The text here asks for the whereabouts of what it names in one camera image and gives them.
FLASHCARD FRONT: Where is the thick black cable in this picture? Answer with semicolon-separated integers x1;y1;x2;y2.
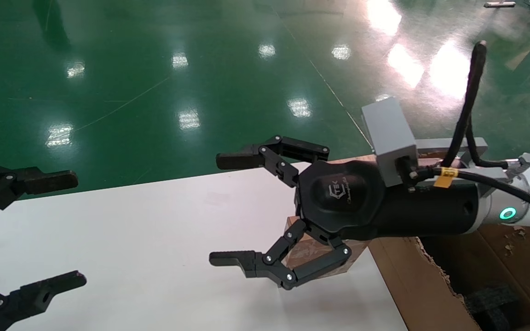
403;166;530;219

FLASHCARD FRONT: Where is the black foam block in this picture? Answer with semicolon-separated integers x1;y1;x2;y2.
465;283;521;331

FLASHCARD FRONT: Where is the yellow cable tag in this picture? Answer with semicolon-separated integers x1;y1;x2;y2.
434;168;458;188

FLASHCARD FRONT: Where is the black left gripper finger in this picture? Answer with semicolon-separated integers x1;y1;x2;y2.
0;165;78;230

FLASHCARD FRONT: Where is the black sleeved looping cable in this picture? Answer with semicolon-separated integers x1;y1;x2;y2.
440;40;509;169

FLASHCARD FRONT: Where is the small brown taped box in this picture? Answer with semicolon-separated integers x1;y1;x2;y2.
285;216;369;276

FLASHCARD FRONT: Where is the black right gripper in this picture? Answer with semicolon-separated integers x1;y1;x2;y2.
209;136;480;290

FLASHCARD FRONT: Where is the black gripper finger with hole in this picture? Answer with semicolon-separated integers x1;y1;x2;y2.
0;270;87;331

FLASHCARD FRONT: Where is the big torn cardboard box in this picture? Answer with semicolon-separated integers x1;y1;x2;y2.
369;152;530;331

